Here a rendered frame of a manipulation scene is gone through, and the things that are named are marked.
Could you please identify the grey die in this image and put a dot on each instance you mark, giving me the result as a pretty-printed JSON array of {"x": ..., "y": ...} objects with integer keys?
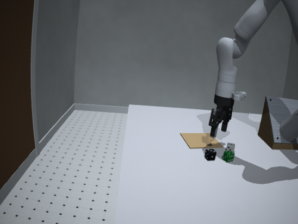
[{"x": 230, "y": 147}]

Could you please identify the green die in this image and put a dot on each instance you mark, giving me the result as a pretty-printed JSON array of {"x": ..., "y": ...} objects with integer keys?
[{"x": 228, "y": 156}]

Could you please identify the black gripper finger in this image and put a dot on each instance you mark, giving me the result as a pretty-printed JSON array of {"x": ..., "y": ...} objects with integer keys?
[
  {"x": 215, "y": 123},
  {"x": 226, "y": 120}
]

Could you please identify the black die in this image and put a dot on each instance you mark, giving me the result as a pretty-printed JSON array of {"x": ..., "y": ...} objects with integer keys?
[{"x": 210, "y": 154}]

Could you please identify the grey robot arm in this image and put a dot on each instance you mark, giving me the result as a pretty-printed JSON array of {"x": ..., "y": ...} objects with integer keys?
[{"x": 228, "y": 49}]

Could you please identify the tan flat mat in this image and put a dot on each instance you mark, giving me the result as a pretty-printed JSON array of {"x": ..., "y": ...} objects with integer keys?
[{"x": 200, "y": 140}]

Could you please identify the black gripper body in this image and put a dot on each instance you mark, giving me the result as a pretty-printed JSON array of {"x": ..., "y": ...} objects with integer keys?
[{"x": 221, "y": 102}]

